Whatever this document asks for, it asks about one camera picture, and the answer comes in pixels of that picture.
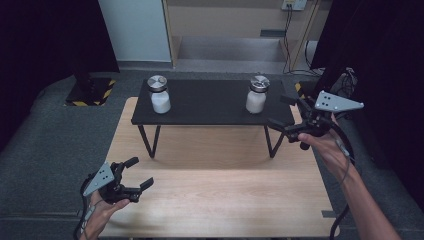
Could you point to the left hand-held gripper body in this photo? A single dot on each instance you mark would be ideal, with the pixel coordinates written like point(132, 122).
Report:
point(101, 180)

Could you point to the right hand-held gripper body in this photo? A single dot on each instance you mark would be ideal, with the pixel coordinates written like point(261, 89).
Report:
point(333, 103)

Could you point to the white jar with silver lid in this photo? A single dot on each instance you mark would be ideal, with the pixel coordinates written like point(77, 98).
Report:
point(160, 100)
point(256, 100)

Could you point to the black shelf with metal legs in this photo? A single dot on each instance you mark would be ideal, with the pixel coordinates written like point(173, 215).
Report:
point(206, 103)

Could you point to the person's left hand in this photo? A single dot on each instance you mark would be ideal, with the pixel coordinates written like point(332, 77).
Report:
point(98, 216)

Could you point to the person's right hand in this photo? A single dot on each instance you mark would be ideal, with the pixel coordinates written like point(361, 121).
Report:
point(330, 150)

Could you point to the dark grey label strip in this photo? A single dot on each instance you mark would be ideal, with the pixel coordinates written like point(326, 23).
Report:
point(273, 33)

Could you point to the black curtain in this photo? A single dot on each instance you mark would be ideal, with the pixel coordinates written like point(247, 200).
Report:
point(386, 60)
point(43, 43)

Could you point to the white panel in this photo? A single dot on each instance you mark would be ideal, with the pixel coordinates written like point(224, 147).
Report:
point(136, 30)

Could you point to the white wall socket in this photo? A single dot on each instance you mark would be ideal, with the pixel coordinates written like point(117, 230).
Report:
point(295, 4)

